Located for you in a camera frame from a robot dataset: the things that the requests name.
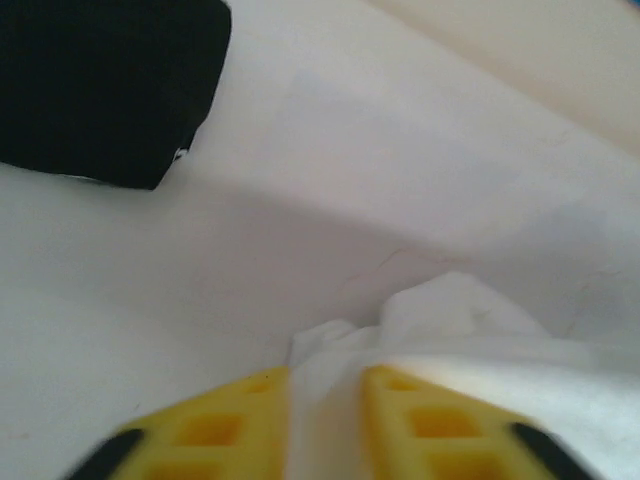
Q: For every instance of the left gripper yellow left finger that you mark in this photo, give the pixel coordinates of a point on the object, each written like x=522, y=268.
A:
x=200, y=440

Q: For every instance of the folded black t-shirt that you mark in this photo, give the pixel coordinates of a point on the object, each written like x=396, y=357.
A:
x=100, y=90

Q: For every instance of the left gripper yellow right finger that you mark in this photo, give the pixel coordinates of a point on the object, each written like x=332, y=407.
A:
x=450, y=440

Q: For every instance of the white t-shirt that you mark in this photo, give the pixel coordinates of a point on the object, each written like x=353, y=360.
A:
x=450, y=325

